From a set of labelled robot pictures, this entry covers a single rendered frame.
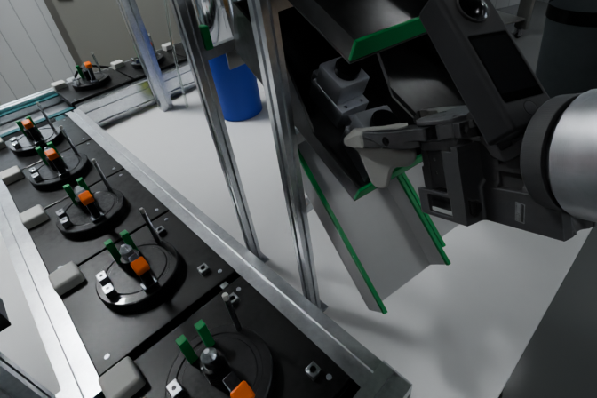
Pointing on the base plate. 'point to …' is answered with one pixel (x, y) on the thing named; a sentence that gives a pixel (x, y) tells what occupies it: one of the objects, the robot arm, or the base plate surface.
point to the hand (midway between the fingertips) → (385, 123)
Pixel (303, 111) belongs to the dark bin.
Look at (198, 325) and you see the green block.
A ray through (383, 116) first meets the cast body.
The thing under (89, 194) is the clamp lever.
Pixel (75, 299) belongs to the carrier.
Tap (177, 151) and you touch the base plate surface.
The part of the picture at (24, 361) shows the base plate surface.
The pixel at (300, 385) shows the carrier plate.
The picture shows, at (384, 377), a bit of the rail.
